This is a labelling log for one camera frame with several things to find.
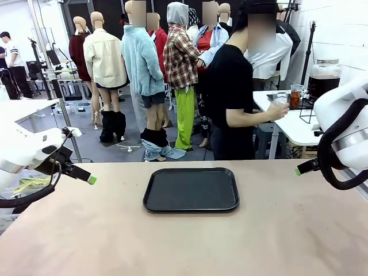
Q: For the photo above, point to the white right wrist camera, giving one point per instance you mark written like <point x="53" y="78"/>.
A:
<point x="315" y="127"/>

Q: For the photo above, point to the grey plastic stool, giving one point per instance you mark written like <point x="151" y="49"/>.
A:
<point x="267" y="138"/>

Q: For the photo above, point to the short clear plastic cup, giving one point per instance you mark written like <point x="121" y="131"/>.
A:
<point x="280" y="100"/>

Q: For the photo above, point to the black tripod stand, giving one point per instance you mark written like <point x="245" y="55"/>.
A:
<point x="309" y="57"/>

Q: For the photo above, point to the tall clear plastic cup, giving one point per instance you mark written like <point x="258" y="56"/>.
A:
<point x="296" y="99"/>

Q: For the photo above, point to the mannequin in red jacket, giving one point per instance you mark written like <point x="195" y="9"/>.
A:
<point x="159" y="40"/>

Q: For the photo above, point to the large black serving tray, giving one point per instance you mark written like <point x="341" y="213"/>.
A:
<point x="191" y="192"/>

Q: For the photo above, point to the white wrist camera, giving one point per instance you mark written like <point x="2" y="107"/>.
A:
<point x="315" y="127"/>
<point x="73" y="132"/>

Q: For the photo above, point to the mannequin in light blue fleece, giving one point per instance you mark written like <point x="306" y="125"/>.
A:
<point x="141" y="57"/>

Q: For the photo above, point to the white side table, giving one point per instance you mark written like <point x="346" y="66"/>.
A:
<point x="290" y="129"/>

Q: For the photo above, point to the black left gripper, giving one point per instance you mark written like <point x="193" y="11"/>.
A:
<point x="56" y="162"/>

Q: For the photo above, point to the black desktop monitor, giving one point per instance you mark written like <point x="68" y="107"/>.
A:
<point x="36" y="66"/>

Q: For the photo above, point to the person's right hand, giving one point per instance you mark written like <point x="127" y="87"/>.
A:
<point x="277" y="113"/>

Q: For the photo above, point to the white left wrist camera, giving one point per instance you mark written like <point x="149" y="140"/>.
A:
<point x="73" y="132"/>

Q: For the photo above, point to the man in white t-shirt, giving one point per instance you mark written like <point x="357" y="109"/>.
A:
<point x="14" y="54"/>

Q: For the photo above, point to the mannequin in white shirt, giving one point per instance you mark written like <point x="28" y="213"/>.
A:
<point x="267" y="60"/>

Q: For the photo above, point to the glass drink dispenser jar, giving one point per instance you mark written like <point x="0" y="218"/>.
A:
<point x="325" y="83"/>

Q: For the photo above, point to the cluttered background desk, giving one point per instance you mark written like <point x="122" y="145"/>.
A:
<point x="69" y="86"/>

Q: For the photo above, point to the mannequin in black jacket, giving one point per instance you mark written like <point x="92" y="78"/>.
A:
<point x="224" y="10"/>

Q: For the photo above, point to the lowered black and denim trousers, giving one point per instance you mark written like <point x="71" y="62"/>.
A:
<point x="155" y="141"/>

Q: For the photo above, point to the black camera tripod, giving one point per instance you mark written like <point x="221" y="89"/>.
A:
<point x="56" y="89"/>

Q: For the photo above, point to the person in black t-shirt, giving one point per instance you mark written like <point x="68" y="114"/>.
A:
<point x="230" y="86"/>

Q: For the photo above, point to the silver metal post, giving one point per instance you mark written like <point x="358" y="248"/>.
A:
<point x="77" y="152"/>

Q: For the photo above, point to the mannequin in dark red top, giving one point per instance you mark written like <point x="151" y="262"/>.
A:
<point x="77" y="54"/>

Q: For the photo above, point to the black tilted monitor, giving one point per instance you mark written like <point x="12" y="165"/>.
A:
<point x="53" y="57"/>

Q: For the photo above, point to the mannequin in blue shirt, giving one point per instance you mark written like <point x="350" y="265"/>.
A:
<point x="205" y="40"/>

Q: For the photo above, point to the small black serving tray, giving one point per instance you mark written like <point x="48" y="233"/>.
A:
<point x="296" y="107"/>

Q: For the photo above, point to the metal dispenser tap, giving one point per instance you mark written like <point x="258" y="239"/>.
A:
<point x="305" y="95"/>

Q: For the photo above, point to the black boom stand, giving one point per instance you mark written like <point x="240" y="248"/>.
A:
<point x="291" y="7"/>

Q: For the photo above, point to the mannequin in cream jacket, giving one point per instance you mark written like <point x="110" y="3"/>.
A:
<point x="103" y="60"/>

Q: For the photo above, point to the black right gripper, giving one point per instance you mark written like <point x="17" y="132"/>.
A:
<point x="339" y="166"/>

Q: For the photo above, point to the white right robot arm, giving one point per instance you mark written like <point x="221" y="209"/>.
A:
<point x="327" y="106"/>

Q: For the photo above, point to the person in dark clothes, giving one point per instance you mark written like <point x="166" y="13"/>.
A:
<point x="2" y="57"/>

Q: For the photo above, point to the mannequin in plaid shirt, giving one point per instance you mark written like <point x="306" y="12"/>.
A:
<point x="181" y="57"/>

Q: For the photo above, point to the yellow green plastic bag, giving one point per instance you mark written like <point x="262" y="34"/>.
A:
<point x="31" y="184"/>

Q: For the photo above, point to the person's right forearm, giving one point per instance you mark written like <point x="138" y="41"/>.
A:
<point x="253" y="118"/>

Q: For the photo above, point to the white work table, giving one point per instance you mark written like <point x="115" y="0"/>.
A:
<point x="17" y="109"/>

